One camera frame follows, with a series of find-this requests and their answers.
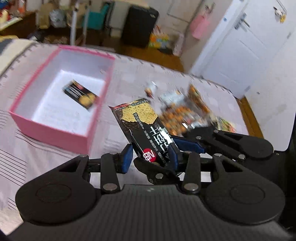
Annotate clear bag mixed nuts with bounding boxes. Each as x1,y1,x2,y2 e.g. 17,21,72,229
159,102,209,136

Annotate black soda cracker packet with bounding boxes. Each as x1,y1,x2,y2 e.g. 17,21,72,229
110,98,175,167

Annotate beige instant noodle bag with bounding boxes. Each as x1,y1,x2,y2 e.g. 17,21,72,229
216,116,236,133

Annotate white grey snack packet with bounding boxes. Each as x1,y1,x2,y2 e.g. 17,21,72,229
159,91,184,105

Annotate small white snack packet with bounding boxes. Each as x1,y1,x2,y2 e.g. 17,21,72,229
144,81,158,98

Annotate striped bed sheet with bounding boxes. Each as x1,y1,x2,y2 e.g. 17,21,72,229
1,39,248,234

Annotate pink cardboard box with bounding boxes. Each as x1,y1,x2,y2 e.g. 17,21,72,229
9,45,115,154

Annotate colourful cartoon box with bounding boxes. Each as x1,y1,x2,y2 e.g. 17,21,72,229
148,25,170,49

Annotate white door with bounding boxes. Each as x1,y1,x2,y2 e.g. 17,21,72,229
189,1,295,99

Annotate pink paper bag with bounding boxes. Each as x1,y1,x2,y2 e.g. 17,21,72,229
189,14,209,40

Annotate black suitcase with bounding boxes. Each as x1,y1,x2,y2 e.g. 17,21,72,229
120,5,159,48

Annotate teal shopping bag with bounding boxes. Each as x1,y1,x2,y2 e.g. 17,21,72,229
87,4,109,30

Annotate white folding table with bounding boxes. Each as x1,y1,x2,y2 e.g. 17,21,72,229
70,1,92,46

